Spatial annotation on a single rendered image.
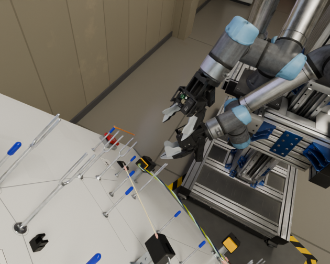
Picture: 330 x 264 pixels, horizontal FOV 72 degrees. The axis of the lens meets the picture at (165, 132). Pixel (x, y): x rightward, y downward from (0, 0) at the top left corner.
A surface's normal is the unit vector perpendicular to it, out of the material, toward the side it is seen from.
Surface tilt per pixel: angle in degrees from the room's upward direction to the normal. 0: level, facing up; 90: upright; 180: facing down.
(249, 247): 0
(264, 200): 0
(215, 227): 0
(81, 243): 54
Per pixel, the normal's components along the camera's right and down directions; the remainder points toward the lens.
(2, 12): 0.88, 0.42
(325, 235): 0.12, -0.63
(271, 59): -0.39, 0.29
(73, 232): 0.70, -0.71
